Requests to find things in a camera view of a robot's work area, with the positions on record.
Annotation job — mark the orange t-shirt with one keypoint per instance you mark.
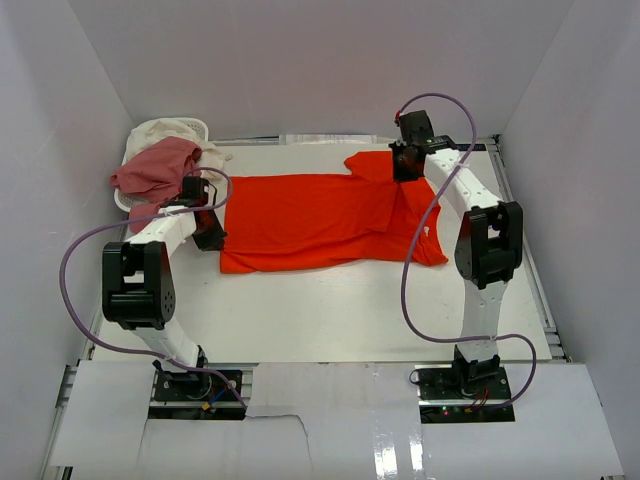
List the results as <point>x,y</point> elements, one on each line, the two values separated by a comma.
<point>308,221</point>

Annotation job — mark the pink t-shirt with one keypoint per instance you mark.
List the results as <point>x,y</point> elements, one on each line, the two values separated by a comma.
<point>155,174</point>

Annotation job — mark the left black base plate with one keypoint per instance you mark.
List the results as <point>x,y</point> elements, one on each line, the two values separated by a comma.
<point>210,395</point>

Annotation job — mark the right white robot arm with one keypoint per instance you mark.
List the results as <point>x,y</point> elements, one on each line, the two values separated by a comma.
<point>488,250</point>

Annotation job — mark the cream white t-shirt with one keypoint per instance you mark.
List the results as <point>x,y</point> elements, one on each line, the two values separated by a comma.
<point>211,155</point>

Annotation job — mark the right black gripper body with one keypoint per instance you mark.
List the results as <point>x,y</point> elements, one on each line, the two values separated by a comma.
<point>401,169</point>

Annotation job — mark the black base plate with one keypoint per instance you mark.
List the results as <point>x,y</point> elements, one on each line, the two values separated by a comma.
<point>444,401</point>
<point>210,395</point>

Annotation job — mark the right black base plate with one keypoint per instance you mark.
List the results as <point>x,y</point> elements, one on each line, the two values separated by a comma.
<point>444,401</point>

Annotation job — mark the white laundry basket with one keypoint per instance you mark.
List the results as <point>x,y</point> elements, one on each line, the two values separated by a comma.
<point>151,131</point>

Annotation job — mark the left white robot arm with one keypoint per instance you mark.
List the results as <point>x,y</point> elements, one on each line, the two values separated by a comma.
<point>138,291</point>

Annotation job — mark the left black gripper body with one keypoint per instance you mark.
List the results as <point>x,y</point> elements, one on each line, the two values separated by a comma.
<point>209,235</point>

